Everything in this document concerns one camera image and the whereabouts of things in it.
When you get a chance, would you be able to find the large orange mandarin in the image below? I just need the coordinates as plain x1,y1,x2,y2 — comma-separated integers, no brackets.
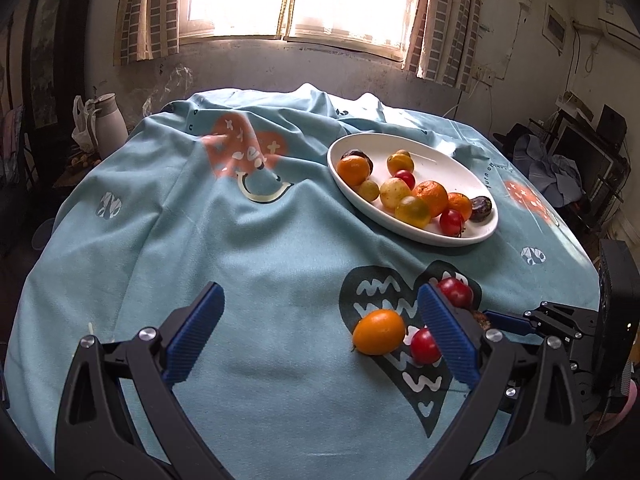
336,156,372,186
412,180,449,218

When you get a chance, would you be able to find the small yellow-orange citrus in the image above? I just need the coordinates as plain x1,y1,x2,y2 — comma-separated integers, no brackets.
394,195,432,227

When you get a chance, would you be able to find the dark wooden cabinet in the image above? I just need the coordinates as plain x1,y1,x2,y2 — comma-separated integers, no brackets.
20,0,96,171

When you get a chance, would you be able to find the small orange citrus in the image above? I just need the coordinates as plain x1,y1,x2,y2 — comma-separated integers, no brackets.
446,192,473,222
352,309,406,356

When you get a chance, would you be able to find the brick-pattern curtain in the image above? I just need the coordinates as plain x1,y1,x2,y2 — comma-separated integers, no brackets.
114,0,181,66
402,0,485,92

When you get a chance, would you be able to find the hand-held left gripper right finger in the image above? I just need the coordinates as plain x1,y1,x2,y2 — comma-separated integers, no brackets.
417,282,592,480

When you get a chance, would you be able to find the black speaker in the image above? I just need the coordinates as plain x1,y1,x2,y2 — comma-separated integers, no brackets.
597,105,628,148

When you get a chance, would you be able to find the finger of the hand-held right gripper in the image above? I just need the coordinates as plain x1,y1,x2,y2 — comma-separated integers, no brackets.
501,355,608,413
482,301,601,343

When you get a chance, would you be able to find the white jug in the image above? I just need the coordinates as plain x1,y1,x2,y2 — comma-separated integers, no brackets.
89,93,130,158

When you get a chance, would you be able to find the light blue printed blanket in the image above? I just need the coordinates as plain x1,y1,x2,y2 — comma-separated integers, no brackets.
0,85,606,480

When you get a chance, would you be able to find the white air conditioner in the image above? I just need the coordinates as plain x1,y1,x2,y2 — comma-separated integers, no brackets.
597,0,640,41

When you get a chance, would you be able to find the wall vent panel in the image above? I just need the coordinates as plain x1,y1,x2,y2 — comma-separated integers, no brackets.
542,4,568,53

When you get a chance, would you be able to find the computer monitor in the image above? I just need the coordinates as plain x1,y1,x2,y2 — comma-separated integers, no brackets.
552,125,616,196

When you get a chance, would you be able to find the white plastic bag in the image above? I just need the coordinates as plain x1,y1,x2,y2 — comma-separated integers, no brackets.
71,95,101,153

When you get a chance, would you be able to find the pile of blue clothes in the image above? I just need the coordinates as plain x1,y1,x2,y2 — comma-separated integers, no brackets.
500,130,586,206

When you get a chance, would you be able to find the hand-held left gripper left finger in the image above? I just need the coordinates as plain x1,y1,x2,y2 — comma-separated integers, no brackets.
54,281,226,480

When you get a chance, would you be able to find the small yellow citrus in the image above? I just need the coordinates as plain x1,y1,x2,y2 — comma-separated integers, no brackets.
379,178,413,212

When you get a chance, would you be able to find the white oval plate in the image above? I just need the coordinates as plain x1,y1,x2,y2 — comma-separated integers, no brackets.
326,133,500,247

